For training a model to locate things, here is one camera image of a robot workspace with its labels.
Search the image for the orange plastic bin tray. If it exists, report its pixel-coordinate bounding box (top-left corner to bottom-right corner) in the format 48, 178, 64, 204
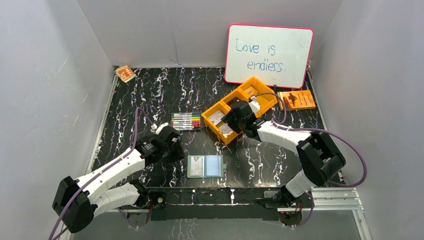
201, 77, 278, 145

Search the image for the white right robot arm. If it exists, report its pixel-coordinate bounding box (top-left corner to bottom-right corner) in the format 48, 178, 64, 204
221, 101, 346, 207

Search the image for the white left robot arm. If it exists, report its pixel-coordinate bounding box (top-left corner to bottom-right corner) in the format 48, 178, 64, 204
52, 123, 185, 233

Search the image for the white silver card stack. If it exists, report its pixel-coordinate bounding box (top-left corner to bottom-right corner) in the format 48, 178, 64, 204
208, 110, 225, 126

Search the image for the gold VIP card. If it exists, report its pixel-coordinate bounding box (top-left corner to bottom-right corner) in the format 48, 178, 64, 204
245, 86, 259, 96

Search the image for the small orange card pack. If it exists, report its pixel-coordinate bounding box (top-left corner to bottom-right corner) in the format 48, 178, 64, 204
115, 65, 136, 83

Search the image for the coloured marker pen set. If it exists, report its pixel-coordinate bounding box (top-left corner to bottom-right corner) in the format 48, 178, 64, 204
171, 112, 201, 131

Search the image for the orange booklet with black figure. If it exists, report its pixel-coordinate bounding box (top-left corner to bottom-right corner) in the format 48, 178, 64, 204
278, 89, 317, 111

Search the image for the pink framed whiteboard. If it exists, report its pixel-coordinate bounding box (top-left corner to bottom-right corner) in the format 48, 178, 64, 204
224, 23, 315, 89

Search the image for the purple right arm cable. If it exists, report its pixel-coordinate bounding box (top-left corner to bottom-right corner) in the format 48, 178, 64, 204
253, 92, 369, 229

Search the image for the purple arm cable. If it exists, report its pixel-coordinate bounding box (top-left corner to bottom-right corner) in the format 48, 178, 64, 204
253, 92, 369, 229
47, 106, 157, 240

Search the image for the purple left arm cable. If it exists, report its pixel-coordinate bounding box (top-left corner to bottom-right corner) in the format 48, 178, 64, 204
47, 106, 157, 240

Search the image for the black mounting base rail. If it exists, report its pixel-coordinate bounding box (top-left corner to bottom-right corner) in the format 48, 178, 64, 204
119, 187, 314, 222

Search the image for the aluminium frame rail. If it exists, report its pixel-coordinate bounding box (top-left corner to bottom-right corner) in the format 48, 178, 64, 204
53, 184, 371, 240

